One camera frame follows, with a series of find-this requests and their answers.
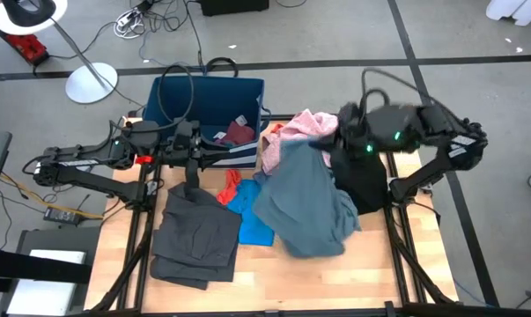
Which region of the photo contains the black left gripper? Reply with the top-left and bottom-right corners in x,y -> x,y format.
172,119 -> 249,190

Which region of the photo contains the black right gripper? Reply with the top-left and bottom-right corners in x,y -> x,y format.
311,103 -> 372,155

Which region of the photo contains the maroon garment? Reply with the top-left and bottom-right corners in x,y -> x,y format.
220,121 -> 256,146

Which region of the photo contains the orange-red garment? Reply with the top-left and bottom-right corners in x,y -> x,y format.
216,169 -> 243,207

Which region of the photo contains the pink knit garment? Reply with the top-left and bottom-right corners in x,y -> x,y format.
261,108 -> 340,175

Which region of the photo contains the large black garment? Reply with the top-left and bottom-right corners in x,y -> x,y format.
330,147 -> 389,216

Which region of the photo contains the large teal-grey shirt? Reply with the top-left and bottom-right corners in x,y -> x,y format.
252,138 -> 362,259

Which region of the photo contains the bright blue garment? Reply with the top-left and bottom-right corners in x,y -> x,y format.
227,179 -> 276,247

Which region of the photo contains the navy white-striped fabric bin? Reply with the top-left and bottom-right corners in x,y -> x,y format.
141,56 -> 273,171

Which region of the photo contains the dark grey folded garment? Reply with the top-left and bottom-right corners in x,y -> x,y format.
149,182 -> 243,291

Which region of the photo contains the white floor lamp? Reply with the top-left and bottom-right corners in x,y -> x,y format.
0,0 -> 119,105

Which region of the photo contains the black box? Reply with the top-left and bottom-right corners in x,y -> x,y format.
198,0 -> 270,18

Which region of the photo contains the white power strip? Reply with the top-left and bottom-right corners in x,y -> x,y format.
114,8 -> 147,40

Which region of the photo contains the black power adapter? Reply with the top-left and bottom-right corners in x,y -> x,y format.
43,206 -> 82,226

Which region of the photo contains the black cabinet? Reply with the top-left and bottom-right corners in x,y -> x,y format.
0,226 -> 101,317

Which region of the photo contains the black beam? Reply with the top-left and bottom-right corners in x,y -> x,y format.
0,247 -> 92,285

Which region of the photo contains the white panel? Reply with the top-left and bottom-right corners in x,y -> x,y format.
7,249 -> 88,316

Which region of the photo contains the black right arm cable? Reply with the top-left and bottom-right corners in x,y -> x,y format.
359,67 -> 451,120

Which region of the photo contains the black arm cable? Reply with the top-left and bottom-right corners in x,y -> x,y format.
359,67 -> 451,120
156,64 -> 196,132

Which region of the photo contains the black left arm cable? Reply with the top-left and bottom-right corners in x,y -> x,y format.
156,64 -> 196,132

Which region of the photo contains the black floor cable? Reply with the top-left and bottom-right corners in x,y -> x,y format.
136,0 -> 204,68

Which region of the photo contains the black aluminium table frame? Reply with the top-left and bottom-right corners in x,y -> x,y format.
84,112 -> 531,317

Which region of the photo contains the yellow cable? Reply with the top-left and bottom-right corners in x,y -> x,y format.
0,171 -> 106,220

